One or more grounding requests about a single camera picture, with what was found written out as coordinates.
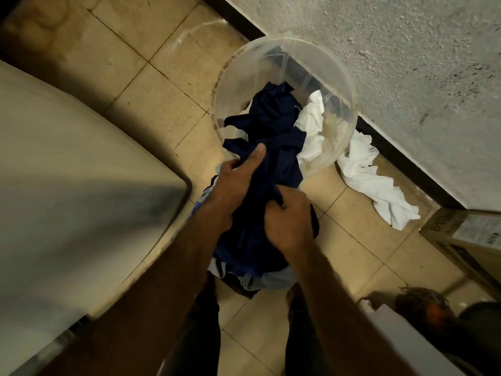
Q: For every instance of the person's dark trousers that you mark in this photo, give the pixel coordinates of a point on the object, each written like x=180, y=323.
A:
x=203, y=336

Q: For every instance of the white washing machine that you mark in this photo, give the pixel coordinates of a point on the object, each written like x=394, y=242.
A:
x=74, y=199

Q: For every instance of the person's right hand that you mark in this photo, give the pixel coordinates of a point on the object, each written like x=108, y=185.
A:
x=289, y=221

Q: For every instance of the light blue garment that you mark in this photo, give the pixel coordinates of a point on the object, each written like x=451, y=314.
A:
x=270, y=281

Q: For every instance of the white garment in basket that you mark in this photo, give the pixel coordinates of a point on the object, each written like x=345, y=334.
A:
x=313, y=125

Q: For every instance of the person's right fingers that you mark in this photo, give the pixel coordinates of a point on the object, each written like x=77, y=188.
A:
x=282, y=200

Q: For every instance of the white crumpled cloth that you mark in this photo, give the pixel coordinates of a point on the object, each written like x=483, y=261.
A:
x=372, y=184

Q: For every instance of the person's right forearm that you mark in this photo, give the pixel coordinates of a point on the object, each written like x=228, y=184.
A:
x=344, y=313

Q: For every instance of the brown cardboard box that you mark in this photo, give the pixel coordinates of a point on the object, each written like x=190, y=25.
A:
x=465, y=238

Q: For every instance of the clear plastic laundry basket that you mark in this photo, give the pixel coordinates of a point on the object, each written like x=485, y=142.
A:
x=313, y=74

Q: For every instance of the person's left thumb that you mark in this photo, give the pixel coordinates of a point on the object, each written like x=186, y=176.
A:
x=254, y=159

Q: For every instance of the person's left hand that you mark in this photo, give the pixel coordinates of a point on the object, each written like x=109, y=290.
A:
x=231, y=189

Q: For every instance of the person's left forearm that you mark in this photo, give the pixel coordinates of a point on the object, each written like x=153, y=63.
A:
x=133, y=297

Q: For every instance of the dark tangled bundle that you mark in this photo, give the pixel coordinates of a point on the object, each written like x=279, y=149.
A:
x=442, y=309

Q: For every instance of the dark navy blue garment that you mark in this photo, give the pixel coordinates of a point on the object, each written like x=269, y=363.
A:
x=266, y=172

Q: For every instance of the white box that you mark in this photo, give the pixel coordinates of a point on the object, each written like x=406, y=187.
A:
x=407, y=340

